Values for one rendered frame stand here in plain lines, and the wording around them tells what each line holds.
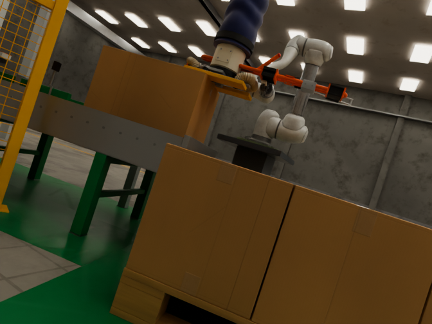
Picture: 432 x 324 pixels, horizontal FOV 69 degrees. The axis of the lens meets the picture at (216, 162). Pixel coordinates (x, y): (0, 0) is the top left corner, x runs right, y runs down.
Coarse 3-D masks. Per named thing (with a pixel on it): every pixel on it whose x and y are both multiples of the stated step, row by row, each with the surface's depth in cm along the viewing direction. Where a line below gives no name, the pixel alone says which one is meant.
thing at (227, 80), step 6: (186, 66) 164; (192, 66) 165; (204, 66) 166; (210, 72) 161; (210, 78) 167; (216, 78) 162; (222, 78) 159; (228, 78) 158; (234, 78) 157; (228, 84) 165; (234, 84) 161; (240, 84) 156
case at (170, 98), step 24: (96, 72) 169; (120, 72) 166; (144, 72) 164; (168, 72) 161; (192, 72) 158; (96, 96) 168; (120, 96) 165; (144, 96) 163; (168, 96) 160; (192, 96) 158; (216, 96) 190; (144, 120) 162; (168, 120) 159; (192, 120) 161
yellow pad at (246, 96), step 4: (216, 88) 183; (220, 88) 179; (224, 88) 178; (228, 88) 177; (232, 88) 177; (236, 88) 180; (220, 92) 188; (224, 92) 185; (228, 92) 181; (232, 92) 178; (236, 92) 176; (240, 92) 175; (244, 92) 175; (236, 96) 185; (240, 96) 181; (244, 96) 178; (248, 96) 175
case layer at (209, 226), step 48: (192, 192) 92; (240, 192) 90; (288, 192) 88; (144, 240) 94; (192, 240) 92; (240, 240) 89; (288, 240) 87; (336, 240) 84; (384, 240) 82; (192, 288) 91; (240, 288) 88; (288, 288) 86; (336, 288) 84; (384, 288) 82
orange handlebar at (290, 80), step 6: (204, 60) 180; (210, 60) 178; (240, 66) 169; (246, 66) 168; (246, 72) 173; (252, 72) 171; (258, 72) 167; (282, 78) 163; (288, 78) 162; (294, 78) 161; (288, 84) 167; (294, 84) 165; (300, 84) 164; (318, 90) 161; (324, 90) 157
